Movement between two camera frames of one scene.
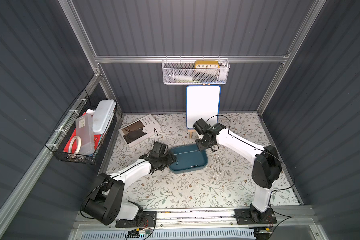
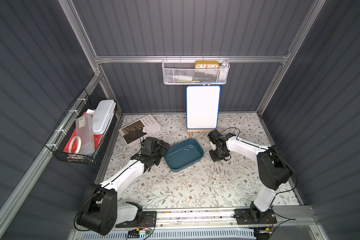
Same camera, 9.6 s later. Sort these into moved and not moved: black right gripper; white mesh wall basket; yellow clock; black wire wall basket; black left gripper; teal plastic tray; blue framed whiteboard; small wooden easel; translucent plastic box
Moved: teal plastic tray; black right gripper; black left gripper
Not moved: small wooden easel; yellow clock; translucent plastic box; black wire wall basket; blue framed whiteboard; white mesh wall basket
